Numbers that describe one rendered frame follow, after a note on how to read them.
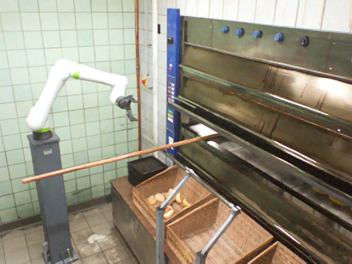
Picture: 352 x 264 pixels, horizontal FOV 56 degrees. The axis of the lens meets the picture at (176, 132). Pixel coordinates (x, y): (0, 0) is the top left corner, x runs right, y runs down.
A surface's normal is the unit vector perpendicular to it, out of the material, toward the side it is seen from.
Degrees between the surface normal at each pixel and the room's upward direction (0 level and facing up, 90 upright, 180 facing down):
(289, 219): 70
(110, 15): 90
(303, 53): 90
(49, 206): 90
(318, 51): 90
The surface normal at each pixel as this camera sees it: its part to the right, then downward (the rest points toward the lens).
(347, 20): -0.86, 0.18
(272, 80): -0.80, -0.15
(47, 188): 0.57, 0.32
